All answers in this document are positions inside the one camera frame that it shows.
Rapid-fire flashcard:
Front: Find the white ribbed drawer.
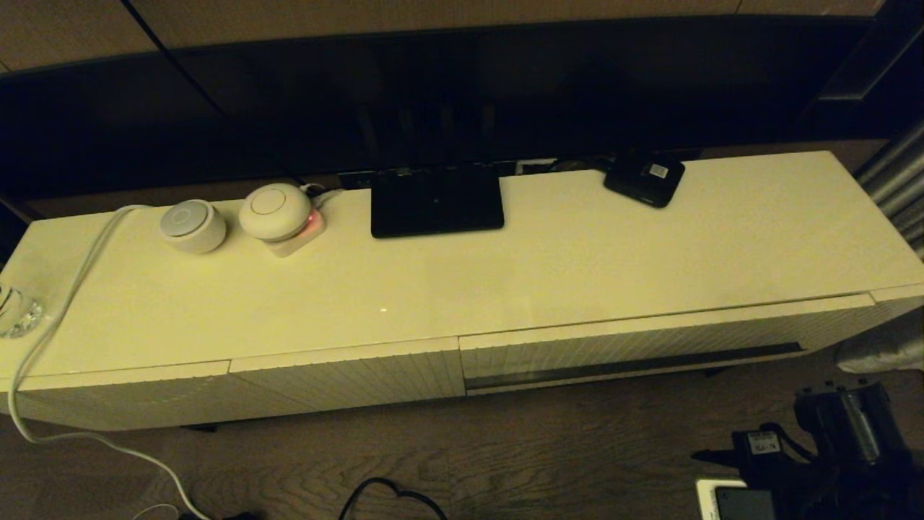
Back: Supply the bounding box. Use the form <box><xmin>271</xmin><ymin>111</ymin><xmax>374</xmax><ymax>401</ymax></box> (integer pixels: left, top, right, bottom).
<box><xmin>459</xmin><ymin>292</ymin><xmax>876</xmax><ymax>397</ymax></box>

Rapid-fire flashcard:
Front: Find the white TV cabinet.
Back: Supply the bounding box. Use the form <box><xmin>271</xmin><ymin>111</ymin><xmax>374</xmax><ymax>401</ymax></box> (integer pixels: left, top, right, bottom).
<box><xmin>0</xmin><ymin>150</ymin><xmax>924</xmax><ymax>433</ymax></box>

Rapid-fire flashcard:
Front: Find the narrow white ribbed cabinet front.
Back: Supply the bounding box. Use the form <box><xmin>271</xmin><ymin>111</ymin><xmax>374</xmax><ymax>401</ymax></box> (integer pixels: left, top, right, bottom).
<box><xmin>870</xmin><ymin>284</ymin><xmax>924</xmax><ymax>340</ymax></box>

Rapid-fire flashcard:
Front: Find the black set-top box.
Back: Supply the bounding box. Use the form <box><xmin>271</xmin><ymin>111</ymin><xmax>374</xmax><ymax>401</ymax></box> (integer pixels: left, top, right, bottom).
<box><xmin>603</xmin><ymin>152</ymin><xmax>687</xmax><ymax>209</ymax></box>

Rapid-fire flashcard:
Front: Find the grey curtain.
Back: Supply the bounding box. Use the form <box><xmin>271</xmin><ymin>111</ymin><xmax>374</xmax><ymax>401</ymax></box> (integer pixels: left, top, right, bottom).
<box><xmin>852</xmin><ymin>119</ymin><xmax>924</xmax><ymax>261</ymax></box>

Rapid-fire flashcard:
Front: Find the black flat television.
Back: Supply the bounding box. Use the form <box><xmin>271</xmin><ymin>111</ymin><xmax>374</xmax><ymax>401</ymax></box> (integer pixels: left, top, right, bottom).
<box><xmin>0</xmin><ymin>18</ymin><xmax>924</xmax><ymax>199</ymax></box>

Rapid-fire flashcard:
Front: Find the white round dome device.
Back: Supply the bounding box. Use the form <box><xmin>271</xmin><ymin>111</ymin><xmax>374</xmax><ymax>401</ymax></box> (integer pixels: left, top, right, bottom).
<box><xmin>239</xmin><ymin>183</ymin><xmax>313</xmax><ymax>243</ymax></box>

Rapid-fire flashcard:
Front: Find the white speaker grey top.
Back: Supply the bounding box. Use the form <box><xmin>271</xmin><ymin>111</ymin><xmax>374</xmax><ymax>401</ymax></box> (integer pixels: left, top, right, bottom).
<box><xmin>160</xmin><ymin>200</ymin><xmax>227</xmax><ymax>255</ymax></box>

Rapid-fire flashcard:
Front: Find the clear glass cup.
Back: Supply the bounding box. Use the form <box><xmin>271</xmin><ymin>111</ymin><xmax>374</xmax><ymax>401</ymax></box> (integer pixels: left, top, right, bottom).
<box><xmin>0</xmin><ymin>282</ymin><xmax>45</xmax><ymax>339</ymax></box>

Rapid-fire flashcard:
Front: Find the black floor cable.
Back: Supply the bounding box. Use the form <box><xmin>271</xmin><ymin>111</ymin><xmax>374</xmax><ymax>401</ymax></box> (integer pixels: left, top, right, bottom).
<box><xmin>338</xmin><ymin>477</ymin><xmax>448</xmax><ymax>520</ymax></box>

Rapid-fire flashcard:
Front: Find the black TV base plate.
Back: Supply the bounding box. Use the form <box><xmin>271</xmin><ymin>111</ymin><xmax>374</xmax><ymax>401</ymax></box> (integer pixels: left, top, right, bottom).
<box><xmin>370</xmin><ymin>165</ymin><xmax>505</xmax><ymax>239</ymax></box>

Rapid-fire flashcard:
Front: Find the white power strip red switch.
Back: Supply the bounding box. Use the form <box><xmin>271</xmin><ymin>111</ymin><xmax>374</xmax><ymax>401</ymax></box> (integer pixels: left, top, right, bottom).
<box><xmin>263</xmin><ymin>209</ymin><xmax>328</xmax><ymax>259</ymax></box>

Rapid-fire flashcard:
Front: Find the thick white power cable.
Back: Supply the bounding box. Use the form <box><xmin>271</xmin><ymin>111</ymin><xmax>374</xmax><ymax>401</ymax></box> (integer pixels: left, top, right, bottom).
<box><xmin>7</xmin><ymin>205</ymin><xmax>210</xmax><ymax>520</ymax></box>

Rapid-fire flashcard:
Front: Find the thin black wall cable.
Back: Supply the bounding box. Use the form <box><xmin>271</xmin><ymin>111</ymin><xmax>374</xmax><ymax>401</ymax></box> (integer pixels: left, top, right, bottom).
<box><xmin>121</xmin><ymin>0</ymin><xmax>308</xmax><ymax>185</ymax></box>

